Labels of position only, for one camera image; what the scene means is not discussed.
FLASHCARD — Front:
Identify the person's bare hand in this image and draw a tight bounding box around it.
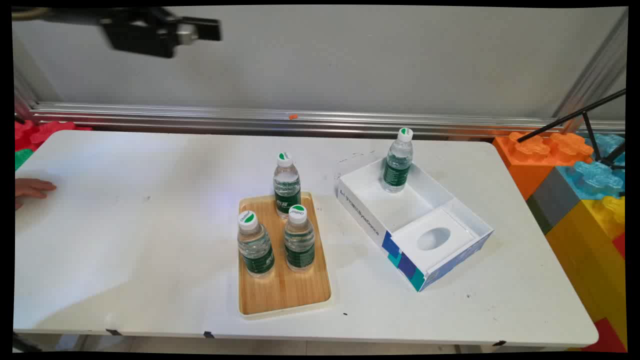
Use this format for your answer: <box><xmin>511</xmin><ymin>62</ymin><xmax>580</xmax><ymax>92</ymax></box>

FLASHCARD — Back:
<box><xmin>15</xmin><ymin>178</ymin><xmax>57</xmax><ymax>211</ymax></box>

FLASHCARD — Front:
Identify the horizontal aluminium frame rail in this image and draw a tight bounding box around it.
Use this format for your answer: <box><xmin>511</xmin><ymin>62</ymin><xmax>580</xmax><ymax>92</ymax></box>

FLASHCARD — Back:
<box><xmin>27</xmin><ymin>101</ymin><xmax>626</xmax><ymax>138</ymax></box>

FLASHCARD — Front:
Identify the orange foam building block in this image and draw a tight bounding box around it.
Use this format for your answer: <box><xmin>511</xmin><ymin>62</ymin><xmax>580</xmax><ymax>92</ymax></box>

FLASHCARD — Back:
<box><xmin>492</xmin><ymin>131</ymin><xmax>595</xmax><ymax>201</ymax></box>

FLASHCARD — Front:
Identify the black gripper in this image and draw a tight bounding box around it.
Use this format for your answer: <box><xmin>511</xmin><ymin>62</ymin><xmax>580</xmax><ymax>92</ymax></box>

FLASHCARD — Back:
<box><xmin>100</xmin><ymin>7</ymin><xmax>222</xmax><ymax>59</ymax></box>

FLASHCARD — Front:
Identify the red foam building block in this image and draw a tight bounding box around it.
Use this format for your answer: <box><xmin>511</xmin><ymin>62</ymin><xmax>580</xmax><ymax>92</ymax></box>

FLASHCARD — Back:
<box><xmin>582</xmin><ymin>317</ymin><xmax>627</xmax><ymax>353</ymax></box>

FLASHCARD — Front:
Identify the white open cardboard box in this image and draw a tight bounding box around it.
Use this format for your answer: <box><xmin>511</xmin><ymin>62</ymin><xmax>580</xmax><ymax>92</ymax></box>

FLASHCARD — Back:
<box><xmin>336</xmin><ymin>151</ymin><xmax>495</xmax><ymax>293</ymax></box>

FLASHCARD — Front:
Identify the grey foam building block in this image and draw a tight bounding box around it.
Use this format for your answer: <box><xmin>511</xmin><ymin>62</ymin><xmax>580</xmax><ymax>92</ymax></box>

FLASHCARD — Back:
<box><xmin>526</xmin><ymin>167</ymin><xmax>581</xmax><ymax>235</ymax></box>

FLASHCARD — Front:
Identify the wooden tray cream rim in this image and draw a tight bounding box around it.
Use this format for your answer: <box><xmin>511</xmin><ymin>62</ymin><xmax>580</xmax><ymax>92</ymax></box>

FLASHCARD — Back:
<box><xmin>237</xmin><ymin>191</ymin><xmax>333</xmax><ymax>320</ymax></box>

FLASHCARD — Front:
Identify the aluminium frame post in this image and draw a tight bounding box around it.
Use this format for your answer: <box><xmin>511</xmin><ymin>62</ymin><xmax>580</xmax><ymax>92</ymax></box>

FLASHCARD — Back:
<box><xmin>552</xmin><ymin>10</ymin><xmax>628</xmax><ymax>133</ymax></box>
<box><xmin>12</xmin><ymin>55</ymin><xmax>41</xmax><ymax>121</ymax></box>

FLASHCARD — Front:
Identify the water bottle green label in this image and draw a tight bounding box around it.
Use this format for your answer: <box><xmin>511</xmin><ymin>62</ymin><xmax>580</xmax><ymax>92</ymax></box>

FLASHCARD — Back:
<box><xmin>237</xmin><ymin>210</ymin><xmax>276</xmax><ymax>278</ymax></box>
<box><xmin>382</xmin><ymin>128</ymin><xmax>414</xmax><ymax>194</ymax></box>
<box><xmin>283</xmin><ymin>204</ymin><xmax>316</xmax><ymax>273</ymax></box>
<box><xmin>273</xmin><ymin>152</ymin><xmax>302</xmax><ymax>221</ymax></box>

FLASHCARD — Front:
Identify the yellow foam building block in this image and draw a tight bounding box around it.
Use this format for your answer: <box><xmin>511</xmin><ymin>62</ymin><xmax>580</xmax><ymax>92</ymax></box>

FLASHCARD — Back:
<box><xmin>545</xmin><ymin>195</ymin><xmax>627</xmax><ymax>348</ymax></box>

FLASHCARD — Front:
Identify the black tripod stand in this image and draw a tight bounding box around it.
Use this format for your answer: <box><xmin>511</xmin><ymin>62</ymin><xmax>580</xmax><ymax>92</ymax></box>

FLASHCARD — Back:
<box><xmin>516</xmin><ymin>88</ymin><xmax>627</xmax><ymax>171</ymax></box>

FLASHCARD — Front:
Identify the blue foam building block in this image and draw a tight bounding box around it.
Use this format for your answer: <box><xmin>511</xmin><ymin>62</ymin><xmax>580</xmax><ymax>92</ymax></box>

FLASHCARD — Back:
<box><xmin>556</xmin><ymin>132</ymin><xmax>627</xmax><ymax>201</ymax></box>

